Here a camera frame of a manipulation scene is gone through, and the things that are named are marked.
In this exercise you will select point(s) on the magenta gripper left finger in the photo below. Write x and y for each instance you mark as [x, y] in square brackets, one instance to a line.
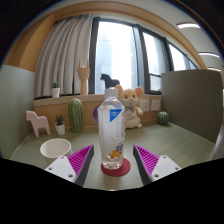
[73, 168]

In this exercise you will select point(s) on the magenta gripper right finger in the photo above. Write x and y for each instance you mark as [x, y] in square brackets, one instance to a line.
[151, 166]

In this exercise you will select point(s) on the clear plastic water bottle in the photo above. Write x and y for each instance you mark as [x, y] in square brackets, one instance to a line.
[111, 124]

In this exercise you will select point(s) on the red round coaster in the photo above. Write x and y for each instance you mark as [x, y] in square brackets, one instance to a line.
[123, 170]

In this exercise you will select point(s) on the white paper cup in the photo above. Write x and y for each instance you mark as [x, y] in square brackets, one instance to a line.
[54, 148]

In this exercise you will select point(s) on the small potted plant on desk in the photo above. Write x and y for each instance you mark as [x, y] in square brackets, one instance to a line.
[60, 125]

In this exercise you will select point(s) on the small round green cactus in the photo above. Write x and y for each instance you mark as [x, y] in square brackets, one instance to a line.
[163, 118]

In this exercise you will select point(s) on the pink wooden horse figure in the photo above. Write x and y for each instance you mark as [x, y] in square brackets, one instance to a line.
[37, 122]

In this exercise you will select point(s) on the purple round number sign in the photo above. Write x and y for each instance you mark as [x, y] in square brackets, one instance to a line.
[95, 113]

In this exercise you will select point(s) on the tall green cactus ornament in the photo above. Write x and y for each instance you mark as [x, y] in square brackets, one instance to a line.
[76, 115]

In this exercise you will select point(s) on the plush mouse toy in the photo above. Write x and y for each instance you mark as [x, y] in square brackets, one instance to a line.
[130, 99]

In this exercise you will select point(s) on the small potted plant on sill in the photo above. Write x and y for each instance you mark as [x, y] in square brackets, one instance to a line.
[55, 90]

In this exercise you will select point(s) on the right green desk partition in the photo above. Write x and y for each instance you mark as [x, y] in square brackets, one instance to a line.
[194, 101]

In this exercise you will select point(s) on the green desk partition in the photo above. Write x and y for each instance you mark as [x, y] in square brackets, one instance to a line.
[194, 101]
[16, 97]

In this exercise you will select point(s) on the black horse figure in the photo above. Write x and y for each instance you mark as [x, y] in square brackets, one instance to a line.
[109, 82]

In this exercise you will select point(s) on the wooden hand sculpture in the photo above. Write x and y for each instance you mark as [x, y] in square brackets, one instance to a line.
[83, 74]

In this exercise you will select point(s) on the left green desk partition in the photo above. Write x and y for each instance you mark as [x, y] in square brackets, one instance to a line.
[16, 97]

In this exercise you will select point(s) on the grey curtain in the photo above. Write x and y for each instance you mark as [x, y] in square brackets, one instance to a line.
[67, 42]

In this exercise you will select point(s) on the left white wall socket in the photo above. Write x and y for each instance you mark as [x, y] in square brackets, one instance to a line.
[144, 105]

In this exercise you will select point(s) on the white wall socket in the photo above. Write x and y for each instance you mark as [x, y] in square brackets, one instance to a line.
[144, 105]
[155, 105]

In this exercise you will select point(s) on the right white wall socket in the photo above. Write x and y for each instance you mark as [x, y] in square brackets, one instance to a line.
[155, 105]

